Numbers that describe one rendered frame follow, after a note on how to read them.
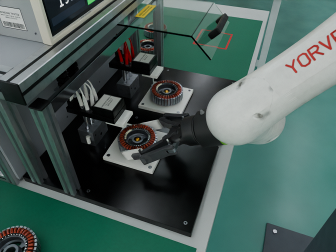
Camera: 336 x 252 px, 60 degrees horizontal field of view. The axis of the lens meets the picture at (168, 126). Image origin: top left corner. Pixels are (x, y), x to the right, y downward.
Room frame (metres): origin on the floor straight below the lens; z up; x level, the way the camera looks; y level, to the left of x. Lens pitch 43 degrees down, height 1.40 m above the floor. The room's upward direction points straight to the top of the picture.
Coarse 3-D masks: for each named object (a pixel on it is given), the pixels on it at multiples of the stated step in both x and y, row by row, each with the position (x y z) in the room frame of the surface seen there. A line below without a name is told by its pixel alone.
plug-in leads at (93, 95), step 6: (84, 84) 0.64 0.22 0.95; (90, 84) 0.63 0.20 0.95; (84, 90) 0.64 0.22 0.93; (90, 90) 0.62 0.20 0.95; (72, 96) 0.61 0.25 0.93; (78, 96) 0.61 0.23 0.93; (84, 96) 0.59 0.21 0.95; (90, 96) 0.61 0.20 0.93; (96, 96) 0.63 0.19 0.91; (72, 102) 0.61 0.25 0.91; (78, 102) 0.61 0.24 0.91; (84, 102) 0.59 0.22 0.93; (90, 102) 0.61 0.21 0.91
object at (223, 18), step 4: (220, 16) 0.83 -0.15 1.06; (224, 16) 0.81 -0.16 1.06; (216, 20) 0.83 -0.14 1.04; (220, 20) 0.78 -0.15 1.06; (224, 20) 0.79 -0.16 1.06; (220, 24) 0.76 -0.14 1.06; (224, 24) 0.78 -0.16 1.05; (216, 28) 0.73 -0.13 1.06; (220, 28) 0.74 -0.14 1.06; (212, 32) 0.74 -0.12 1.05; (216, 32) 0.73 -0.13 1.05; (220, 32) 0.73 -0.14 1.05; (208, 36) 0.74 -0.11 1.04; (212, 36) 0.73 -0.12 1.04
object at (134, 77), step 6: (120, 78) 0.85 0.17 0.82; (132, 78) 0.85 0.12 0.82; (138, 78) 0.88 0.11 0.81; (120, 84) 0.82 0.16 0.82; (126, 84) 0.82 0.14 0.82; (132, 84) 0.83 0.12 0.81; (138, 84) 0.87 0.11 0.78; (120, 90) 0.82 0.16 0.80; (126, 90) 0.81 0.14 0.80; (132, 90) 0.83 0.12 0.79; (126, 96) 0.81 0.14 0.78
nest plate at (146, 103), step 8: (184, 88) 0.85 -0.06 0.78; (144, 96) 0.81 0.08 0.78; (184, 96) 0.81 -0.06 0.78; (144, 104) 0.76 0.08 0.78; (152, 104) 0.76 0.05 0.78; (176, 104) 0.76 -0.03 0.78; (184, 104) 0.76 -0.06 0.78; (160, 112) 0.73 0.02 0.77; (168, 112) 0.72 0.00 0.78; (176, 112) 0.72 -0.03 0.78
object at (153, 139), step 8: (128, 128) 0.61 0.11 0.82; (136, 128) 0.61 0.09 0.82; (144, 128) 0.61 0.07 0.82; (152, 128) 0.61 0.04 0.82; (120, 136) 0.57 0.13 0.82; (128, 136) 0.59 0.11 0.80; (136, 136) 0.59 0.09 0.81; (144, 136) 0.60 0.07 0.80; (152, 136) 0.57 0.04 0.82; (120, 144) 0.55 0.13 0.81; (128, 144) 0.55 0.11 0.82; (136, 144) 0.56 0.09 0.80; (144, 144) 0.55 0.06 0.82
